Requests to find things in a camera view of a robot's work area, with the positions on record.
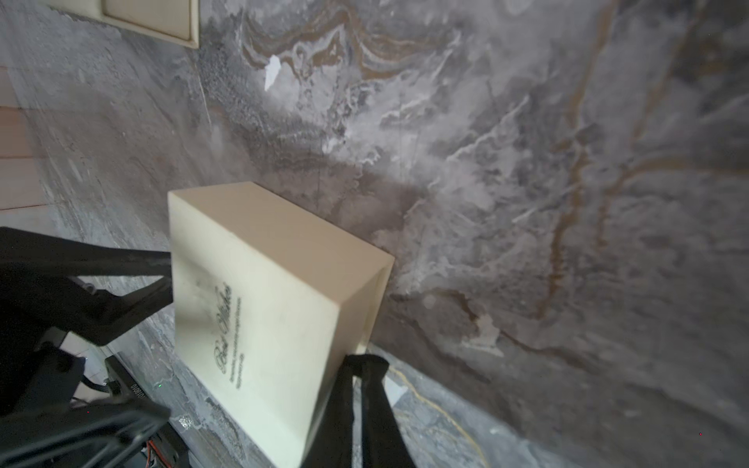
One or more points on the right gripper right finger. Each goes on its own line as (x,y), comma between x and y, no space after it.
(382,442)

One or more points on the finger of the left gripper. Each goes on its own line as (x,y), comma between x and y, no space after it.
(41,283)

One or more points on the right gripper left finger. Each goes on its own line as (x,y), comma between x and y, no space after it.
(332,445)

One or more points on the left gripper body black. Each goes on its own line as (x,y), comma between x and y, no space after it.
(53,415)

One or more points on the cream drawer jewelry box front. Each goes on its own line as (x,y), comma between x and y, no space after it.
(176,21)

